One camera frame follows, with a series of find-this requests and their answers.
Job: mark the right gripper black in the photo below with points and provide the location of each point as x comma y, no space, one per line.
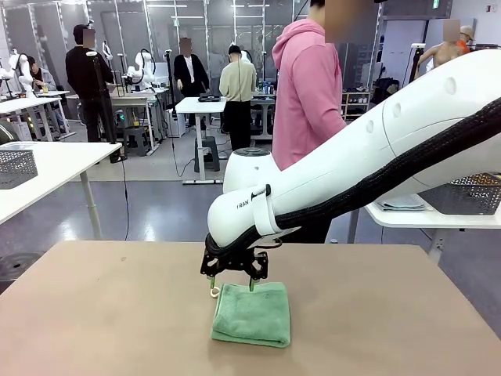
235,261

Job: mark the green terry towel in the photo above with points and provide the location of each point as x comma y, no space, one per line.
252,317

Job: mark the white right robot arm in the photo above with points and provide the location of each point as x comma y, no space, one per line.
313,184

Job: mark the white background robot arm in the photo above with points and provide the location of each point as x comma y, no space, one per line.
23,66
141,62

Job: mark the dark grey woven basket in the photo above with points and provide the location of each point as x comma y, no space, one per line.
17,168
469,199

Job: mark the grey step stool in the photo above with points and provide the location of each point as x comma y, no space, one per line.
207,154

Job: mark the white background desk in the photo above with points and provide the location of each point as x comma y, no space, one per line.
195,105

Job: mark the folded grey towel stack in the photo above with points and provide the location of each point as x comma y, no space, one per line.
403,203

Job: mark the white adjustable table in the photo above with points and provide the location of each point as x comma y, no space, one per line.
58,164
411,219

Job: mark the person in beige sweater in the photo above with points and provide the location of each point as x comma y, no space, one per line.
236,82

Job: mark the person in pink hoodie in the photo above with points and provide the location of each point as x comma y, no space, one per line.
305,86

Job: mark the person in black cardigan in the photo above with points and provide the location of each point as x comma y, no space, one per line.
184,74

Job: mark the white shoe shelf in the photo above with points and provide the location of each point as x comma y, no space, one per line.
358,105

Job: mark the person in black with cap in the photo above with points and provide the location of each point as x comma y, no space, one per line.
80,70

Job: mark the black tripod stand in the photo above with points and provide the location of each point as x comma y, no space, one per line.
415,62
92,53

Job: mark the person in grey hoodie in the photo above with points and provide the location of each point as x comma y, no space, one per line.
45,80

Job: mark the bare beige mannequin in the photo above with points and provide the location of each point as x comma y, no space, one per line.
444,55

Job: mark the mannequin in orange shirt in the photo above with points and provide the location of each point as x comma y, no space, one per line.
466,35

